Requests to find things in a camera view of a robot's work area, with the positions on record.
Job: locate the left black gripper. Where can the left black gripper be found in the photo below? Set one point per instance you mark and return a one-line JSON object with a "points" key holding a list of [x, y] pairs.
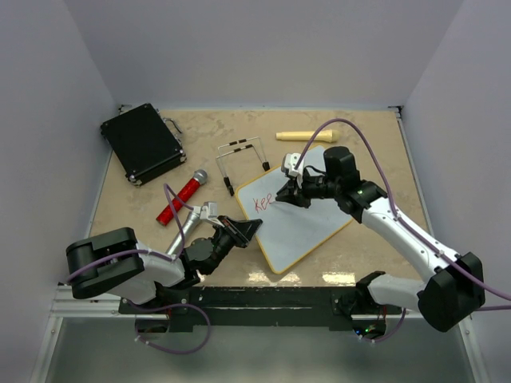
{"points": [[241, 231]]}

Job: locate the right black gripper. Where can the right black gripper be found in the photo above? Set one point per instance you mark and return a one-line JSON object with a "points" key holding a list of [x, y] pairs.
{"points": [[291, 192]]}

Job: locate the yellow framed whiteboard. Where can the yellow framed whiteboard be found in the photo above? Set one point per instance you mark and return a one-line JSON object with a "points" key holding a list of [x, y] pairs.
{"points": [[288, 233]]}

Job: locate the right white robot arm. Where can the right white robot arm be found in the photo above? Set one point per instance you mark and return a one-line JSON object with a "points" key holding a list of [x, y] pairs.
{"points": [[449, 289]]}

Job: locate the silver toy microphone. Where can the silver toy microphone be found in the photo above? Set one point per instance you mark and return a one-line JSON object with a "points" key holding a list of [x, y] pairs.
{"points": [[187, 228]]}

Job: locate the cream toy microphone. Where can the cream toy microphone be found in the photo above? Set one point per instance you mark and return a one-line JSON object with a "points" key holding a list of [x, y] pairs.
{"points": [[328, 136]]}

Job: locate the red glitter toy microphone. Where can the red glitter toy microphone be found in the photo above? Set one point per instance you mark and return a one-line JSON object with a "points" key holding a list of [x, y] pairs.
{"points": [[198, 179]]}

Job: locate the black carrying case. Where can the black carrying case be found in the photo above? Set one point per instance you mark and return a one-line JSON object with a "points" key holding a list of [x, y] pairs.
{"points": [[143, 143]]}

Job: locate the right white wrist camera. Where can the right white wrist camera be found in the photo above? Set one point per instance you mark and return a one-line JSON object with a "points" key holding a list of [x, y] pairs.
{"points": [[291, 167]]}

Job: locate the wire whiteboard stand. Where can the wire whiteboard stand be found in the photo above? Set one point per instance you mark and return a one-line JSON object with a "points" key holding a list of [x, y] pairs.
{"points": [[242, 149]]}

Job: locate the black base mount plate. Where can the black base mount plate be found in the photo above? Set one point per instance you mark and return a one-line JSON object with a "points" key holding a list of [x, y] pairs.
{"points": [[181, 310]]}

